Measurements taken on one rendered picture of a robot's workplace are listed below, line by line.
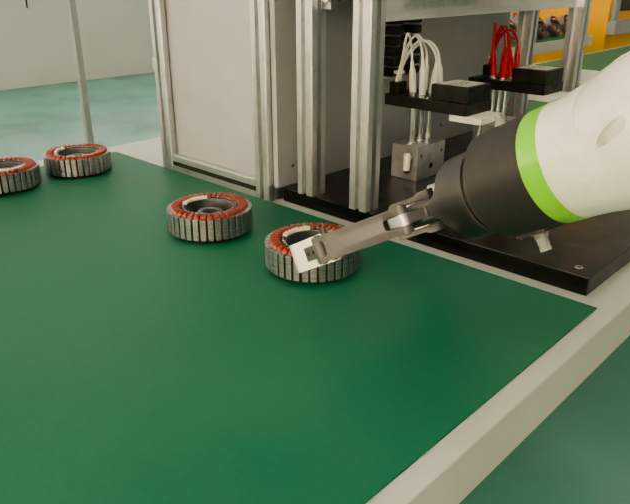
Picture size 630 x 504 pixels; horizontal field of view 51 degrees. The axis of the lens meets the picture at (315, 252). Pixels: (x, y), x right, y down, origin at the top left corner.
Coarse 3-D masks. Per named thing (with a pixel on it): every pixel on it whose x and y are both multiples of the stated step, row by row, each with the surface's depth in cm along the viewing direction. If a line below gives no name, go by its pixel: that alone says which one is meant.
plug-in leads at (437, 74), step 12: (408, 36) 98; (420, 36) 99; (408, 48) 100; (420, 48) 96; (432, 48) 97; (396, 72) 100; (420, 72) 97; (432, 72) 98; (396, 84) 101; (420, 84) 97; (420, 96) 98
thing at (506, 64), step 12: (504, 36) 116; (516, 36) 115; (492, 48) 115; (504, 48) 116; (516, 48) 116; (492, 60) 115; (504, 60) 113; (516, 60) 116; (492, 72) 116; (504, 72) 114
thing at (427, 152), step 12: (396, 144) 103; (408, 144) 102; (420, 144) 102; (432, 144) 103; (444, 144) 105; (396, 156) 103; (420, 156) 101; (432, 156) 104; (396, 168) 104; (420, 168) 102; (432, 168) 105
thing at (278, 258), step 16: (304, 224) 80; (320, 224) 80; (272, 240) 75; (288, 240) 78; (272, 256) 74; (288, 256) 72; (352, 256) 74; (272, 272) 75; (288, 272) 73; (304, 272) 72; (320, 272) 72; (336, 272) 73; (352, 272) 74
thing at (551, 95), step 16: (480, 80) 117; (496, 80) 114; (512, 80) 113; (528, 80) 111; (544, 80) 109; (560, 80) 113; (496, 96) 119; (528, 96) 112; (544, 96) 110; (560, 96) 109
